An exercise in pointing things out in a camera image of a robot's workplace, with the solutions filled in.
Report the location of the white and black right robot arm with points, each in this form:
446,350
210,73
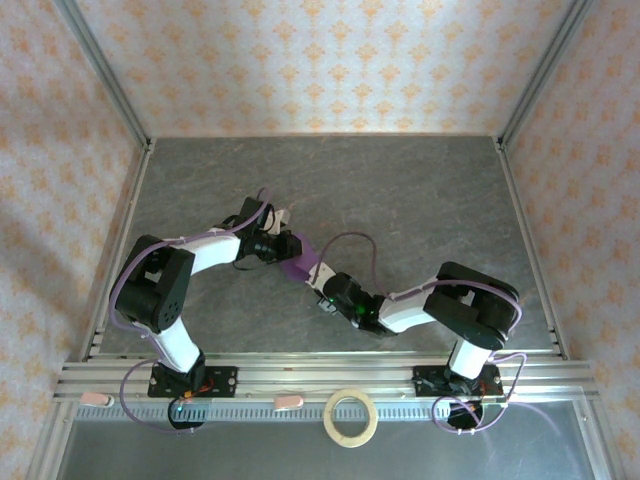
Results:
467,357

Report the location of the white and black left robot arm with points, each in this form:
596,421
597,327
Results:
175,345

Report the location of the aluminium frame leg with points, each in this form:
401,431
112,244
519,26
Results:
595,445
50,445

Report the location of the beige tape roll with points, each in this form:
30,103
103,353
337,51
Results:
327,417

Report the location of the aluminium frame post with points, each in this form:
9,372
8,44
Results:
545,65
100,65

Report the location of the grey metal shelf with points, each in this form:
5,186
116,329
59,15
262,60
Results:
250,450

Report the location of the aluminium mounting rail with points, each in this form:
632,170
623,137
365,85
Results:
325,375

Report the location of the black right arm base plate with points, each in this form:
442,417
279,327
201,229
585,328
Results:
425,382

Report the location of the aluminium table side rail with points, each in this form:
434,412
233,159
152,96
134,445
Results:
525,225
120,240

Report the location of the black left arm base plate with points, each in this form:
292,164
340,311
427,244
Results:
225,380

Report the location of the pink clip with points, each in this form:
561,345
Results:
288,401
95,398

